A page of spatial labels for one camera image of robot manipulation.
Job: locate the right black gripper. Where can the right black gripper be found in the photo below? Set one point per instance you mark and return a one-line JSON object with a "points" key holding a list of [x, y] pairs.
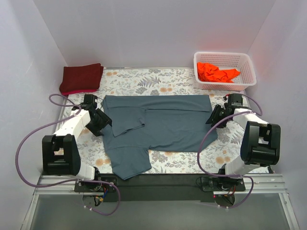
{"points": [[216, 115]]}

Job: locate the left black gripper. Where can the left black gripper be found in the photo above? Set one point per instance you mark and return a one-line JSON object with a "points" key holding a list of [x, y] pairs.
{"points": [[101, 122]]}

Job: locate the grey blue t shirt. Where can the grey blue t shirt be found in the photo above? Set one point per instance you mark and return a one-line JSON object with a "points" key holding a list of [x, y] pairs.
{"points": [[164, 123]]}

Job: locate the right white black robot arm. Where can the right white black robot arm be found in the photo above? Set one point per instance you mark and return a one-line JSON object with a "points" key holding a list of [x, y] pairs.
{"points": [[260, 146]]}

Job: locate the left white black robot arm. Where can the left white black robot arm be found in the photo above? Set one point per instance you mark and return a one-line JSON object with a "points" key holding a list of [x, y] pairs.
{"points": [[60, 152]]}

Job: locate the white plastic mesh basket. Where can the white plastic mesh basket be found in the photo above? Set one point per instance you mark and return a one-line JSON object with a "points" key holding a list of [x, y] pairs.
{"points": [[226, 60]]}

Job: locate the crumpled orange t shirt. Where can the crumpled orange t shirt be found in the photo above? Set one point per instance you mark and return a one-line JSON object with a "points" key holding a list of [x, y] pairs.
{"points": [[210, 73]]}

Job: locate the folded dark red shirt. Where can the folded dark red shirt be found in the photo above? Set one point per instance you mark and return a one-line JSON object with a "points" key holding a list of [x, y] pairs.
{"points": [[81, 79]]}

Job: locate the floral patterned table mat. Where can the floral patterned table mat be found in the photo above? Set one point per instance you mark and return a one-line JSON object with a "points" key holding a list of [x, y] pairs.
{"points": [[133, 82]]}

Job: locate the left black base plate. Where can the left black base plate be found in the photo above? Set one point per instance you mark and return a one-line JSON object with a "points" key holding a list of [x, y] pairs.
{"points": [[87, 187]]}

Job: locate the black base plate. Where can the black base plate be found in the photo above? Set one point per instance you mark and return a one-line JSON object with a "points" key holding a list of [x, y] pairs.
{"points": [[208, 185], [87, 187]]}

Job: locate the aluminium front rail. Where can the aluminium front rail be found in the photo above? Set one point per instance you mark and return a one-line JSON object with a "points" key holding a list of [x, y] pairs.
{"points": [[264, 183]]}

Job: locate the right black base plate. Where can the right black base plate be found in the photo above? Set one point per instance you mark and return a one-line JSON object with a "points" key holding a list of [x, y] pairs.
{"points": [[208, 185]]}

